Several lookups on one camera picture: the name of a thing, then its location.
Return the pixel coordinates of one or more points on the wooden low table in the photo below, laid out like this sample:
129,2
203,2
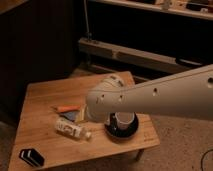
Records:
36,127

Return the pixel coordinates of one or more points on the dark wooden cabinet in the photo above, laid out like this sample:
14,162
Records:
35,46

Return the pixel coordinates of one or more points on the clear plastic bottle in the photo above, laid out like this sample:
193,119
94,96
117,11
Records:
70,129

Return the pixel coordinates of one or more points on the blue yellow sponge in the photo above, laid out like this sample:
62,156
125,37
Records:
76,116

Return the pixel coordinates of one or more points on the black round plate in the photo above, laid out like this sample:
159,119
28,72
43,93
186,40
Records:
113,130

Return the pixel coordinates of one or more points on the white baseboard heater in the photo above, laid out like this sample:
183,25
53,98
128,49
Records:
137,57

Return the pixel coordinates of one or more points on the wooden shelf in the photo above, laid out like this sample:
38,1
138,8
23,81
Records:
164,8

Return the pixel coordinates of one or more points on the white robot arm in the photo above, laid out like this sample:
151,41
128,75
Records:
186,94

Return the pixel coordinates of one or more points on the white cup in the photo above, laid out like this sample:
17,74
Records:
124,119

